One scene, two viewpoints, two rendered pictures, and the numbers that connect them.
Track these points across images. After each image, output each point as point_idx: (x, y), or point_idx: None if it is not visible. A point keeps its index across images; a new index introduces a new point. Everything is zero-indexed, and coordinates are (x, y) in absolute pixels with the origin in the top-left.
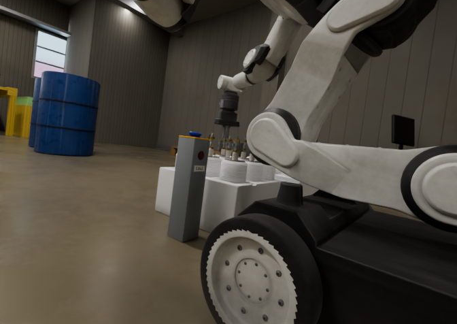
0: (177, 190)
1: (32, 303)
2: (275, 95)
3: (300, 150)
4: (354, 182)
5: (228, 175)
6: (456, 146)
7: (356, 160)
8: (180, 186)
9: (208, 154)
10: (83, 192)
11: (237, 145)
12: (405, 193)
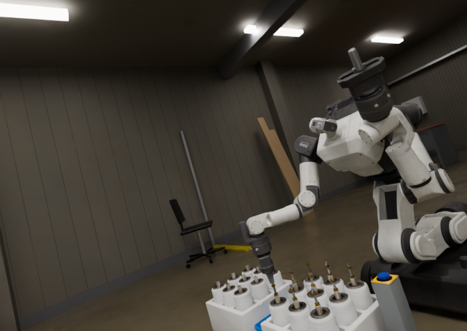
0: (409, 330)
1: None
2: (400, 222)
3: (433, 243)
4: (437, 246)
5: (370, 297)
6: (445, 218)
7: (433, 237)
8: (409, 323)
9: (340, 296)
10: None
11: (351, 271)
12: (449, 240)
